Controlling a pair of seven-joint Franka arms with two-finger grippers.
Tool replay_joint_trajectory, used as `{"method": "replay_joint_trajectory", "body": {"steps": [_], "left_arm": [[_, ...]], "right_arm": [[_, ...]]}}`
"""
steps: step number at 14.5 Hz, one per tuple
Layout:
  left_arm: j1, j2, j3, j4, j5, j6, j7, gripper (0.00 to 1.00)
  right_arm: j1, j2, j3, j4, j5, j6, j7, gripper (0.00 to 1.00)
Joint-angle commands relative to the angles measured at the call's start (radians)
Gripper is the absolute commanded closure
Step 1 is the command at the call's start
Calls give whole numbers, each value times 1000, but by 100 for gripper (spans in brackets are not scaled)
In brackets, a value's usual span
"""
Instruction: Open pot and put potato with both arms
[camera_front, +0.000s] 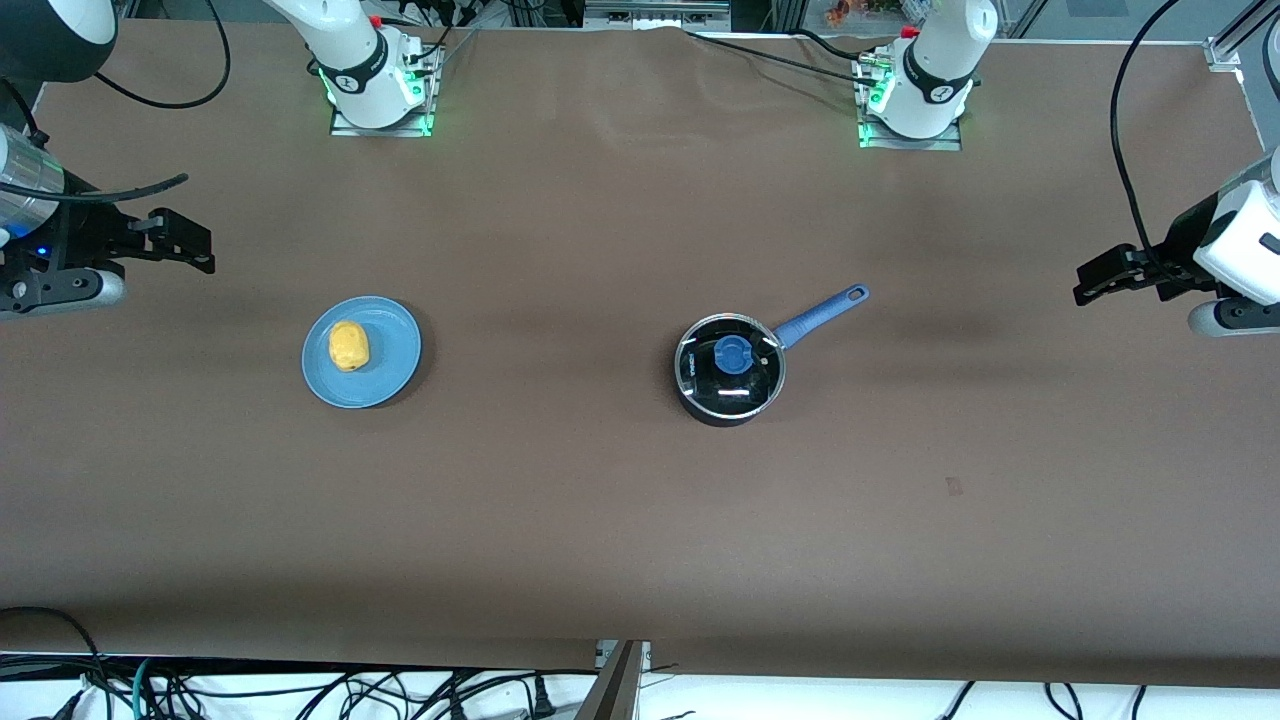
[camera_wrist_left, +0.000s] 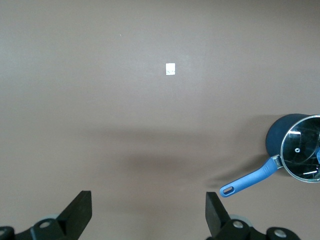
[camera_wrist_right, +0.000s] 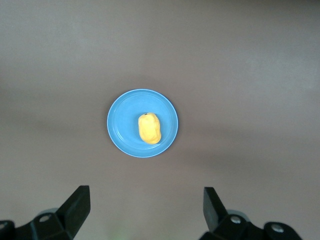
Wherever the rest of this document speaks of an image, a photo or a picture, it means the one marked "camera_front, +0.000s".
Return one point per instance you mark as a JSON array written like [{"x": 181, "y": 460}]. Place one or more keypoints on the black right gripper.
[{"x": 82, "y": 232}]

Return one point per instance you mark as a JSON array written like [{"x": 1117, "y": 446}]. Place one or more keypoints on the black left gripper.
[{"x": 1182, "y": 247}]

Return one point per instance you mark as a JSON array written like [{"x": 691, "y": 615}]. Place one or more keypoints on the yellow potato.
[{"x": 349, "y": 346}]

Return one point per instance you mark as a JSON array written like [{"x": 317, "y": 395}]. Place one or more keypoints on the glass lid with blue knob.
[{"x": 730, "y": 355}]

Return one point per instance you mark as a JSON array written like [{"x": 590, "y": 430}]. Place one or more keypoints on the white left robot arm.
[{"x": 940, "y": 60}]

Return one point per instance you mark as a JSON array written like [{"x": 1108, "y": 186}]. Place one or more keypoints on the blue round plate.
[{"x": 395, "y": 350}]

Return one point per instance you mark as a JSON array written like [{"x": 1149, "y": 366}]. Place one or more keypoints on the brown table cover sheet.
[{"x": 600, "y": 520}]

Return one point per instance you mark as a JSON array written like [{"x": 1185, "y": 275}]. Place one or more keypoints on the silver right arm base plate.
[{"x": 345, "y": 125}]

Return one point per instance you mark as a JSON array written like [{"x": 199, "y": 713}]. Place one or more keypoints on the aluminium corner bracket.
[{"x": 1235, "y": 45}]

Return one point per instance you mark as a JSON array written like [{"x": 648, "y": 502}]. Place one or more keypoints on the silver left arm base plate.
[{"x": 880, "y": 140}]

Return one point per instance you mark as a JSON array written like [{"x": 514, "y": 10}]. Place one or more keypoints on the aluminium rail with sockets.
[{"x": 655, "y": 12}]

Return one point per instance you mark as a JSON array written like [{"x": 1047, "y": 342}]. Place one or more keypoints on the aluminium profile post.
[{"x": 615, "y": 690}]

